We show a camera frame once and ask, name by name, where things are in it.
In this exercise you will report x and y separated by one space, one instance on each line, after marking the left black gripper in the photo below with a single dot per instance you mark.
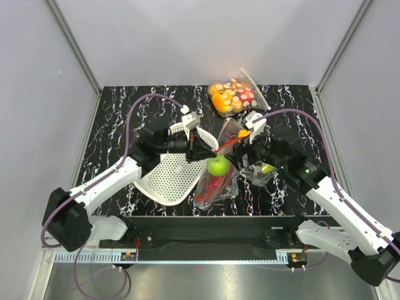
196 148

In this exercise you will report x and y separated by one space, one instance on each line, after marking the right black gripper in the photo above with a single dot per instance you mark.
240 149

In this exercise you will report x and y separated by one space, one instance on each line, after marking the green fake apple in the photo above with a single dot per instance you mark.
218 166

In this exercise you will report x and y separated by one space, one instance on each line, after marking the clear red-zip bag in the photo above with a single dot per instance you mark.
233 140

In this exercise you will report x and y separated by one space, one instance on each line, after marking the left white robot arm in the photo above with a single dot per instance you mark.
69 216

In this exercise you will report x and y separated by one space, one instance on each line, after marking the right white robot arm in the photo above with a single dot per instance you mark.
369 247

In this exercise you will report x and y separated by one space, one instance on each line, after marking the yellow fake bell pepper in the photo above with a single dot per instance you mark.
243 133

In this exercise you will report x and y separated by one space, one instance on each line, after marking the dotted bag with yellow pepper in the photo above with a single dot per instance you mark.
253 173

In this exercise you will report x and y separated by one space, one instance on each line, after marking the green fake pear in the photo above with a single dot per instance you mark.
266 168

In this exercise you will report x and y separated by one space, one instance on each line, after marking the dotted bag of orange fruit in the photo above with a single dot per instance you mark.
235 94

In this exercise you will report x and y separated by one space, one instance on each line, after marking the white perforated plastic basket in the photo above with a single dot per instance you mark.
160 154

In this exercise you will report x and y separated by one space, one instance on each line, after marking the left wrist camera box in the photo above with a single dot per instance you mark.
190 120

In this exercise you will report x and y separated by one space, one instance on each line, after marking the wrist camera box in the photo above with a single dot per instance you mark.
190 120
254 122

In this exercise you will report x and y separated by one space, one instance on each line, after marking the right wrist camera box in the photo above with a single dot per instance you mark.
254 122

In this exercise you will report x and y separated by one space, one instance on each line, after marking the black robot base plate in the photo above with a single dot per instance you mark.
213 239

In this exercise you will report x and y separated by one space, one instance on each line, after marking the white slotted cable duct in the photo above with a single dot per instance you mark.
118 257

